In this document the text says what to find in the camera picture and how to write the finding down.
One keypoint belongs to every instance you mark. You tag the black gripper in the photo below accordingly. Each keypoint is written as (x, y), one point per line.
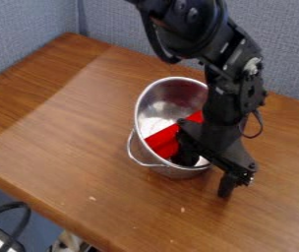
(218, 143)

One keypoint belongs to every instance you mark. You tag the red block object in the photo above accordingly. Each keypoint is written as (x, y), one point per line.
(163, 141)

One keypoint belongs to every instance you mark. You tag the stainless steel pot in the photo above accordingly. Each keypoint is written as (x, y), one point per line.
(169, 99)

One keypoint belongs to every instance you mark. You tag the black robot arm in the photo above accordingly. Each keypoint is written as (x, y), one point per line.
(194, 29)

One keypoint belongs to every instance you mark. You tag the white object under table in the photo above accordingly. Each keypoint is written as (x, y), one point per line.
(70, 243)

